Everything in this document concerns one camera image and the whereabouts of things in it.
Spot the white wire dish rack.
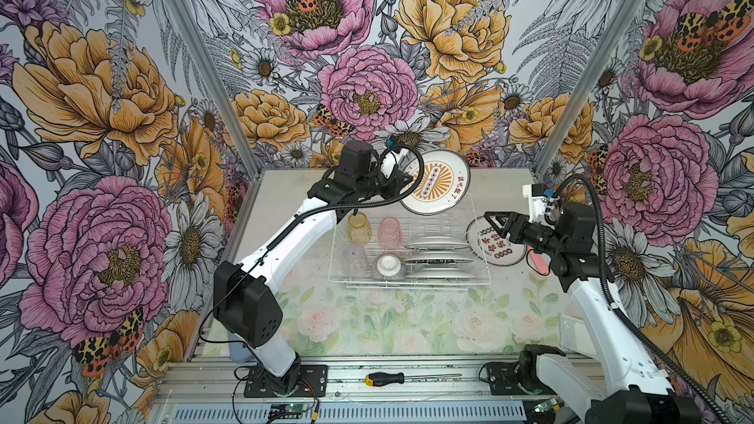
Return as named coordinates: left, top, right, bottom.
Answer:
left=329, top=194, right=491, bottom=290

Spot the blue grey sponge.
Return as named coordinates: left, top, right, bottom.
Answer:
left=229, top=335, right=253, bottom=363

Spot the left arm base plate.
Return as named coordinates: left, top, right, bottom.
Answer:
left=243, top=364, right=329, bottom=398

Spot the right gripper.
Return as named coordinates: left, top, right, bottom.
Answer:
left=483, top=211, right=566, bottom=256

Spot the white green rim plate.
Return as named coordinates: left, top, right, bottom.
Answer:
left=404, top=236, right=470, bottom=251

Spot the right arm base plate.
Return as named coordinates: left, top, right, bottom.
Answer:
left=480, top=362, right=528, bottom=397

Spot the orange pattern plate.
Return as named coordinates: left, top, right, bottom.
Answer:
left=401, top=149, right=470, bottom=216

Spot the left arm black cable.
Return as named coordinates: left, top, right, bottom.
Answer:
left=199, top=143, right=426, bottom=343

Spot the pink glass cup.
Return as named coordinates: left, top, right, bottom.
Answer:
left=378, top=217, right=404, bottom=250

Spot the green circuit board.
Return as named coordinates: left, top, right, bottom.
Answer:
left=267, top=404, right=316, bottom=423

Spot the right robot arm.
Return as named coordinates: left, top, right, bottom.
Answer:
left=484, top=204, right=703, bottom=423

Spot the red pattern plate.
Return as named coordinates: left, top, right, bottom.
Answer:
left=465, top=216, right=526, bottom=267

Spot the black yellow screwdriver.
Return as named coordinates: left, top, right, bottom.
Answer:
left=364, top=372, right=463, bottom=388

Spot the white vented panel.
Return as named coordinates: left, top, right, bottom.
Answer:
left=163, top=400, right=526, bottom=423

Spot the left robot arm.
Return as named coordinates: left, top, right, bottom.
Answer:
left=210, top=141, right=424, bottom=395

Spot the white square dish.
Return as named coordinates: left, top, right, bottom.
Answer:
left=559, top=314, right=598, bottom=359

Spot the clear glass cup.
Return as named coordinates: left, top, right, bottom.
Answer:
left=342, top=243, right=370, bottom=279

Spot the striped small bowl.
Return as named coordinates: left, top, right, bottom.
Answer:
left=372, top=254, right=406, bottom=282

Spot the yellow glass cup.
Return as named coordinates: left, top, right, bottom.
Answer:
left=348, top=212, right=372, bottom=245

